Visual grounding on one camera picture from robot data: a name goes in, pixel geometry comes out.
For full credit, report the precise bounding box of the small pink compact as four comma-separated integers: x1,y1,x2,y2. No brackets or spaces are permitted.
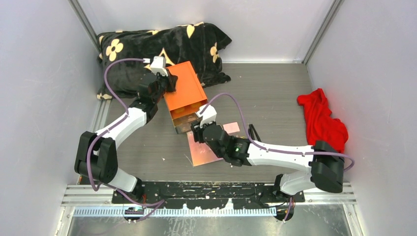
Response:
223,122,240,136

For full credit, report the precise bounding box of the orange drawer organizer box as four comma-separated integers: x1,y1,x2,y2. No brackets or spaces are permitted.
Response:
164,61,208,134

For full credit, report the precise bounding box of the large pink eyeshadow palette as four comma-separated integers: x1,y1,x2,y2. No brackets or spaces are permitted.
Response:
187,131,221,167

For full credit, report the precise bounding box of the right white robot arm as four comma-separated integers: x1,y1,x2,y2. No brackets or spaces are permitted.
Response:
191,121,345,202

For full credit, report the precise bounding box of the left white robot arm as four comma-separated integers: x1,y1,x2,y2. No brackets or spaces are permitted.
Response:
74,73,178,203

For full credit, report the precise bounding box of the black floral blanket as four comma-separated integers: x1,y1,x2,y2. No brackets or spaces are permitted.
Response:
96,22,232,100

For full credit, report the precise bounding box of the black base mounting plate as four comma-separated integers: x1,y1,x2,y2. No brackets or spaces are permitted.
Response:
128,181,289,210

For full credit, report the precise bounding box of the red cloth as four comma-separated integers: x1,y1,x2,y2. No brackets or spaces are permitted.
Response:
297,88,349,153

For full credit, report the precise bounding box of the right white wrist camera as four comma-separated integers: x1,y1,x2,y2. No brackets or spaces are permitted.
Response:
195,104,217,128

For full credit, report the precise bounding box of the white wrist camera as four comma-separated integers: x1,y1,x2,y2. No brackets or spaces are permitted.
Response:
149,56,168,77
195,104,217,128

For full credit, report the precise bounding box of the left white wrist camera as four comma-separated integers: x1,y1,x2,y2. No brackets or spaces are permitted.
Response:
149,56,168,77

